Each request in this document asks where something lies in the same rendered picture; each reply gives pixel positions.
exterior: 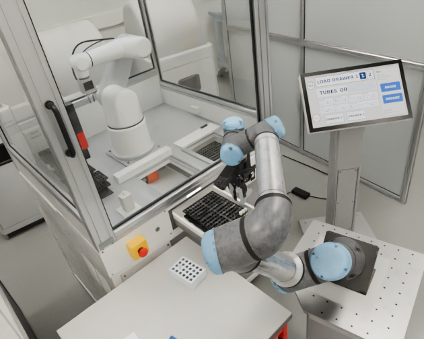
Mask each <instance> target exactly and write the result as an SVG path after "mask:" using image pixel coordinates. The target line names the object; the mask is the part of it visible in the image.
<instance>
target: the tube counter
mask: <svg viewBox="0 0 424 339"><path fill-rule="evenodd" d="M339 89H340V93H341V94H345V93H353V92H358V91H367V90H373V89H377V86H376V81H368V82H364V83H355V84H350V85H342V86H339Z"/></svg>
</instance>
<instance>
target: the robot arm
mask: <svg viewBox="0 0 424 339"><path fill-rule="evenodd" d="M244 128H245V126H244V121H243V119H242V118H240V117H237V116H232V117H229V118H226V119H225V120H224V121H223V140H222V144H221V148H220V158H221V160H222V162H224V164H226V166H225V168H224V169H223V171H222V172H221V173H220V175H219V176H218V177H217V179H216V180H215V181H214V185H215V186H216V187H217V188H219V189H220V190H225V189H226V187H228V189H229V191H230V193H231V195H232V197H233V199H234V200H235V201H237V196H236V192H238V193H239V195H240V203H241V204H242V205H244V204H245V202H246V199H247V198H248V196H249V195H250V194H251V193H252V189H251V188H247V185H246V184H245V183H247V182H249V181H250V180H251V181H252V180H253V179H255V173H254V176H253V177H252V174H251V173H252V172H254V167H252V166H251V162H250V152H252V151H254V150H255V161H256V181H257V192H258V198H257V199H256V201H255V203H254V210H253V211H252V212H251V213H250V214H248V215H245V216H243V217H240V218H238V219H235V220H233V221H230V222H229V223H226V224H223V225H220V226H218V227H216V228H212V229H211V230H209V231H207V232H205V233H204V234H203V237H202V240H201V249H202V253H203V257H204V260H205V263H206V265H207V267H208V268H209V270H210V271H211V272H212V273H213V274H216V275H219V274H224V273H226V272H230V271H233V272H237V273H240V274H248V273H251V272H255V273H257V274H261V275H263V276H267V277H269V278H270V280H271V282H272V284H273V286H274V287H276V289H277V290H278V291H279V292H280V293H283V294H287V293H294V292H296V291H299V290H302V289H306V288H308V287H313V286H316V285H319V284H322V283H327V282H329V281H336V280H350V279H352V278H355V277H356V276H358V275H359V274H361V272H362V271H363V269H364V267H365V254H364V251H363V249H362V247H361V246H360V245H359V244H358V243H357V242H356V241H354V240H353V239H350V238H348V237H336V238H333V239H331V240H329V241H328V242H325V243H322V244H320V245H318V246H317V247H315V248H311V249H308V250H306V251H303V252H300V253H297V254H294V253H293V252H288V251H285V252H280V251H279V250H280V249H281V248H282V246H283V244H284V243H285V241H286V239H287V237H288V235H289V232H290V229H291V225H292V221H293V206H292V201H291V199H290V197H288V195H287V193H286V188H285V180H284V175H283V166H282V161H281V152H280V147H279V139H280V138H281V137H283V136H284V135H285V128H284V126H283V123H282V122H281V120H280V119H279V117H277V116H275V115H273V116H270V117H268V118H266V119H264V120H262V121H260V122H259V123H257V124H255V125H253V126H251V127H249V128H247V129H245V130H244ZM249 168H251V169H249Z"/></svg>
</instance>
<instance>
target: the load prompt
mask: <svg viewBox="0 0 424 339"><path fill-rule="evenodd" d="M314 79H315V84H316V87H323V86H328V85H337V84H342V83H350V82H356V81H364V80H369V79H375V76H374V70H373V69H369V70H364V71H356V72H350V73H342V74H337V75H329V76H323V77H315V78H314Z"/></svg>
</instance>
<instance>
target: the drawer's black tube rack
mask: <svg viewBox="0 0 424 339"><path fill-rule="evenodd" d="M212 192H213V193H212ZM205 197H206V198H205ZM220 197H221V198H220ZM200 200H202V201H200ZM226 200H227V201H226ZM239 207H240V208H239ZM190 208H191V209H190ZM187 209H189V210H187ZM242 209H244V208H243V207H241V206H239V205H238V204H236V203H234V202H232V201H230V200H228V199H227V198H225V197H223V196H221V195H220V194H218V193H216V192H214V191H211V192H210V193H208V194H206V195H205V196H204V197H202V198H200V199H199V200H197V201H196V202H195V203H193V204H192V205H190V206H189V207H187V208H186V209H184V210H183V211H182V212H183V213H185V215H184V218H185V219H187V220H189V222H191V223H193V224H194V225H196V226H197V227H199V228H200V229H202V230H203V232H207V231H209V230H211V229H212V228H216V227H218V226H220V225H223V224H226V223H227V222H228V221H231V219H233V218H234V217H235V216H236V215H238V214H239V212H240V211H242ZM185 211H186V212H185Z"/></svg>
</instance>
